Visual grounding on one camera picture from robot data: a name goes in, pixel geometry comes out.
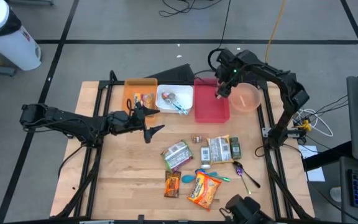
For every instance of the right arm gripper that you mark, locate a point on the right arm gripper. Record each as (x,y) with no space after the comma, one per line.
(227,67)

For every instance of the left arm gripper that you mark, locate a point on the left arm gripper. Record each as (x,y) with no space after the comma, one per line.
(134,121)

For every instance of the yellow red ramen packet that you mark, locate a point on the yellow red ramen packet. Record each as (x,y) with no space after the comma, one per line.
(148,99)

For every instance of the green pink ramen packet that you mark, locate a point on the green pink ramen packet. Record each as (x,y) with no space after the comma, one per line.
(177,155)

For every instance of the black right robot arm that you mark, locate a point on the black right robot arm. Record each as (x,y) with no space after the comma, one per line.
(284,84)

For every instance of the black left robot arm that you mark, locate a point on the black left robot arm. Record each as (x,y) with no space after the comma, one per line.
(67,124)

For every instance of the red plastic bin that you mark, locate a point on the red plastic bin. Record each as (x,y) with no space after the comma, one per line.
(210,105)

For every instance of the translucent pink bowl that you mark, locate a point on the translucent pink bowl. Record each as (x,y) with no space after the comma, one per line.
(245,99)

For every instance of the black mesh computer case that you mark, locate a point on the black mesh computer case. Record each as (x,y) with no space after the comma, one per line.
(253,79)

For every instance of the orange plastic bin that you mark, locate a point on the orange plastic bin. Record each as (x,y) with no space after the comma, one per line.
(138,85)

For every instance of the white plastic bin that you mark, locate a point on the white plastic bin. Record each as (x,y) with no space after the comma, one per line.
(185,91)

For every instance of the black flat panel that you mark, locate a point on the black flat panel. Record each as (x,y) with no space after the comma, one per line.
(176,74)

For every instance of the green spice jar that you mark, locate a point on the green spice jar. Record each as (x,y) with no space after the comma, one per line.
(235,148)

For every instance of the white label spice bottle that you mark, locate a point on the white label spice bottle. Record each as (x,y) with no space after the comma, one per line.
(205,155)

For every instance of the orange brown snack pouch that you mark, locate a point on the orange brown snack pouch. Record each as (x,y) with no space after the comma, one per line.
(172,185)

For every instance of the teal round lid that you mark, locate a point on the teal round lid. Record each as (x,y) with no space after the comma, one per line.
(187,179)

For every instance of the iridescent green blue spoon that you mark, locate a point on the iridescent green blue spoon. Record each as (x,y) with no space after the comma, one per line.
(199,171)

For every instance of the purple iridescent spoon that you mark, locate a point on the purple iridescent spoon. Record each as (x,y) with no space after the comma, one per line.
(239,171)

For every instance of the orange ramen packet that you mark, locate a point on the orange ramen packet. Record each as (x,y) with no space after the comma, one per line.
(204,189)

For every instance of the yellow clamp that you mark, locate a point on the yellow clamp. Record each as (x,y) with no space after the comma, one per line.
(305,125)

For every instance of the black desk leg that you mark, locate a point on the black desk leg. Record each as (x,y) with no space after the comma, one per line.
(325,157)

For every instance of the white paper sheet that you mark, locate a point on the white paper sheet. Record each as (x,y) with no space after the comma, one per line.
(317,175)

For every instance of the computer mouse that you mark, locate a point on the computer mouse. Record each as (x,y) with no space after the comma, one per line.
(336,194)

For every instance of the white trash can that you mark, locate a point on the white trash can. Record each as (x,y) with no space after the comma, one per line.
(8,37)

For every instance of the black aluminium table frame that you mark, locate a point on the black aluminium table frame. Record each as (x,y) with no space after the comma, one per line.
(117,82)

